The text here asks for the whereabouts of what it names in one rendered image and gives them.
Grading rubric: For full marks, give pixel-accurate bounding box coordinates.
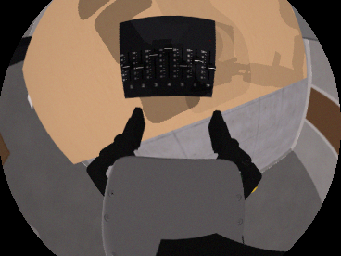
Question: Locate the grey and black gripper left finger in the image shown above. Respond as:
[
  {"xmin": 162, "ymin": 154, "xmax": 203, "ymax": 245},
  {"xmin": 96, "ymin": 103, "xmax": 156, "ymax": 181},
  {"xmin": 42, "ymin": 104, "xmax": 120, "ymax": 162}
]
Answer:
[{"xmin": 86, "ymin": 107, "xmax": 145, "ymax": 196}]

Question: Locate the black lighting desk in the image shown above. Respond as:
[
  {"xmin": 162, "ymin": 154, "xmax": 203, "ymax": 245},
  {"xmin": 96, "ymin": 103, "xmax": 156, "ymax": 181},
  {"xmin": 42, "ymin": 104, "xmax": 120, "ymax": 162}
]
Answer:
[{"xmin": 120, "ymin": 16, "xmax": 216, "ymax": 98}]

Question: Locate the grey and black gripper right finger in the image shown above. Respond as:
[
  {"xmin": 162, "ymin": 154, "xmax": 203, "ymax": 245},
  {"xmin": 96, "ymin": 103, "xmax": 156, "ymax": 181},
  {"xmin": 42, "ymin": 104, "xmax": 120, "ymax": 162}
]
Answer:
[{"xmin": 208, "ymin": 110, "xmax": 262, "ymax": 200}]

